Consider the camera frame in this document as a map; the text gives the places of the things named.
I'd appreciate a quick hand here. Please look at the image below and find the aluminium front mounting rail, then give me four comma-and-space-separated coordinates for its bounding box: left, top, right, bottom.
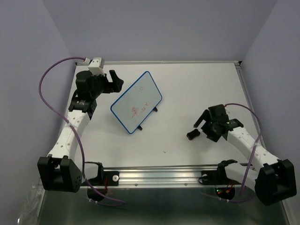
104, 165, 242, 189

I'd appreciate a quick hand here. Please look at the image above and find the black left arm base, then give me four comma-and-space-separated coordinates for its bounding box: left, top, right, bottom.
81, 161, 120, 203

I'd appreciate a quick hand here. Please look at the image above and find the white table edge rail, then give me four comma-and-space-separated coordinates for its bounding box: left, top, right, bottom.
104, 60, 241, 66

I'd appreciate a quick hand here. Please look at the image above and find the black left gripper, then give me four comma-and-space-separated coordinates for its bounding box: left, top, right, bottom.
90, 70, 124, 98

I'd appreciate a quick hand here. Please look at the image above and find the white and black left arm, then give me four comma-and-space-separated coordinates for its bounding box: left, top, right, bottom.
37, 70, 124, 193

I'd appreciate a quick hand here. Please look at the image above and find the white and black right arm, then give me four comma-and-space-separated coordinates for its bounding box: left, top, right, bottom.
187, 105, 297, 206

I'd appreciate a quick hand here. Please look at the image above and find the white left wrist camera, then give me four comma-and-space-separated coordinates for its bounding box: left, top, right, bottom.
76, 57, 105, 76

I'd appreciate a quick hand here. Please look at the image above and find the blue-edged small whiteboard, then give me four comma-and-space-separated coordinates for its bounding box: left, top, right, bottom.
110, 71, 163, 134

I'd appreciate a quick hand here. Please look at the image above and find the metal wire whiteboard stand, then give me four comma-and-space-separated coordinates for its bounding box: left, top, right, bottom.
138, 107, 158, 130

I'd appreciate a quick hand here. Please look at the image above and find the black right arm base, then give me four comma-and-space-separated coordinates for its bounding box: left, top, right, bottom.
198, 159, 240, 203

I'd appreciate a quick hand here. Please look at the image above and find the black whiteboard eraser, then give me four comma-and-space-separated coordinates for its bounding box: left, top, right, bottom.
187, 129, 201, 140

